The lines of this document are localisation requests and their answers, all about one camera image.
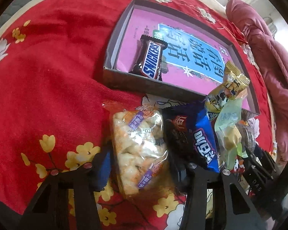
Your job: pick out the red floral blanket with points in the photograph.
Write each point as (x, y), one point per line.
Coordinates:
(51, 91)

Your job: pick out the pink quilted comforter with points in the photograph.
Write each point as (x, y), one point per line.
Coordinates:
(272, 60)

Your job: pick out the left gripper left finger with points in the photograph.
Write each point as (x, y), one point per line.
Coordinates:
(49, 208)

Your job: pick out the blue chocolate pie packet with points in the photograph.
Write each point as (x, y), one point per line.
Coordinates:
(189, 134)

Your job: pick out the grey cardboard tray box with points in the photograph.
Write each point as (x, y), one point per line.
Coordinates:
(192, 64)

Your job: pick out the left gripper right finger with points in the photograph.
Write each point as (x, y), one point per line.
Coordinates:
(214, 200)

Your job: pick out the clear brown cookie packet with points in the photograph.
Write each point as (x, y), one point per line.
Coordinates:
(247, 137)

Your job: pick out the rice crisp snack packet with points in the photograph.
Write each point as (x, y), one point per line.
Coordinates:
(140, 151)

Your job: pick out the green snack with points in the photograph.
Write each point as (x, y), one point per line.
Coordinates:
(228, 135)

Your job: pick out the Snickers bar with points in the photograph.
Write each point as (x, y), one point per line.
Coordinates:
(149, 60)

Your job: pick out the yellow cartoon snack packet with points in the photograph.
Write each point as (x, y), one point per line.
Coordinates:
(234, 83)

